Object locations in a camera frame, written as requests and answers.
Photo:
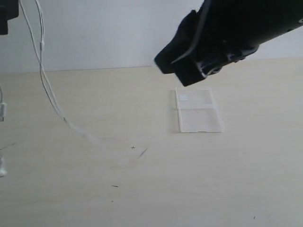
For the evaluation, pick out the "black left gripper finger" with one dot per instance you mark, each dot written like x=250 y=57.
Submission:
x=9 y=9

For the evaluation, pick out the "white wired earphones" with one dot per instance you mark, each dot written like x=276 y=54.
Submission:
x=53 y=132

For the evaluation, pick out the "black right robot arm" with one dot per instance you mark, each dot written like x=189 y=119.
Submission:
x=222 y=32

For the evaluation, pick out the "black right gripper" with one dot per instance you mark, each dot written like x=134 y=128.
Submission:
x=194 y=53

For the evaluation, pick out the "clear plastic storage case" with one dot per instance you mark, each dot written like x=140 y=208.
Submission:
x=194 y=111

